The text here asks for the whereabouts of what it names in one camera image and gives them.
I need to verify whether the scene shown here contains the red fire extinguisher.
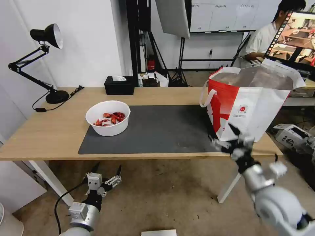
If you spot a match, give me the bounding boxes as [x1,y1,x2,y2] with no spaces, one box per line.
[147,55,156,72]

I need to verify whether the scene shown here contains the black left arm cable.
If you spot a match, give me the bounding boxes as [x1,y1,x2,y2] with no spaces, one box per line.
[54,181,87,234]

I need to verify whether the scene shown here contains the black tissue box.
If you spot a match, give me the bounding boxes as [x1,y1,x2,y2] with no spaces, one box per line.
[104,76,135,96]

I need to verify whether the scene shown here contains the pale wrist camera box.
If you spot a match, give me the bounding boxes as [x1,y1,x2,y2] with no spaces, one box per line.
[87,173,103,191]
[231,148,245,160]

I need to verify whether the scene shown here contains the white cabinet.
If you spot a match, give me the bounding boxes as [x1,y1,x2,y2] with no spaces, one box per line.
[0,160,48,213]

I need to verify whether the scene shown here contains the black desk mat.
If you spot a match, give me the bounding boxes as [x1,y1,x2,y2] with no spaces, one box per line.
[78,105,231,155]

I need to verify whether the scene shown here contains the red and white takeout bag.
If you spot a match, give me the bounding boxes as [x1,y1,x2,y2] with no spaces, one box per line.
[199,58,306,144]

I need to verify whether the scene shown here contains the black desk lamp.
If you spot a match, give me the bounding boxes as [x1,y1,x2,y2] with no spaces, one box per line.
[8,23,70,105]

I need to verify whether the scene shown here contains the black metal rack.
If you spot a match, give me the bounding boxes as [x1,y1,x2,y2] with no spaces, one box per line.
[126,0,152,77]

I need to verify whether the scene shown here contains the whiteboard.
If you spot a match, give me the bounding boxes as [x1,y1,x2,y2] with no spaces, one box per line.
[191,0,284,33]

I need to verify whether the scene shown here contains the black light stand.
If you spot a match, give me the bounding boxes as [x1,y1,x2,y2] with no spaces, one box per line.
[169,37,195,87]

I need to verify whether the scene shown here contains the white softbox light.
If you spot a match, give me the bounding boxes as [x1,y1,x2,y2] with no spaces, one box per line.
[155,0,191,39]

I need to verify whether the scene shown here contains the white round bowl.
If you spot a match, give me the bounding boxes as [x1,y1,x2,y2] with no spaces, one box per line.
[85,100,131,137]

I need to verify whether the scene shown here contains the white cardboard box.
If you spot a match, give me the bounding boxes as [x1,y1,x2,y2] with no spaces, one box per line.
[273,124,313,149]

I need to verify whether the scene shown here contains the black lamp power cord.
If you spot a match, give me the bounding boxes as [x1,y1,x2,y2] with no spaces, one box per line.
[32,85,85,113]

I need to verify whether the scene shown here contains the white table leg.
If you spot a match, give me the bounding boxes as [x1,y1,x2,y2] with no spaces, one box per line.
[217,172,243,204]
[28,160,75,206]

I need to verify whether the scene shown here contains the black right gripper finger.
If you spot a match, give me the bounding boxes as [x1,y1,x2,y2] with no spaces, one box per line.
[208,134,231,153]
[228,123,255,148]

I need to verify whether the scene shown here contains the white round bin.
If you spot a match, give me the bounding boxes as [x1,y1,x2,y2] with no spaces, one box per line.
[0,202,25,236]

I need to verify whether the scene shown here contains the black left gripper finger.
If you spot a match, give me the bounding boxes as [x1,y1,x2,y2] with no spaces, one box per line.
[82,162,100,184]
[104,165,123,189]

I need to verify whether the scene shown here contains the white robot front shell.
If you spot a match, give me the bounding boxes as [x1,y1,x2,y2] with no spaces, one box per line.
[141,229,178,236]

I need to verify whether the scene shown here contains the white plastic bag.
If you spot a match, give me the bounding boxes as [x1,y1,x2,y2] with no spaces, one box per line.
[154,71,170,88]

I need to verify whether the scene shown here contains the computer monitor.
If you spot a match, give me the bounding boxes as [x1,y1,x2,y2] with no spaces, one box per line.
[262,10,315,69]

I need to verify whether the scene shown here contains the person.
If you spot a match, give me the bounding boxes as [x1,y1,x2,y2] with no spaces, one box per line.
[242,0,307,67]

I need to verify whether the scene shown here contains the red crayfish shells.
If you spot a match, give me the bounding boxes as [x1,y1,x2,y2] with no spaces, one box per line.
[93,112,125,127]

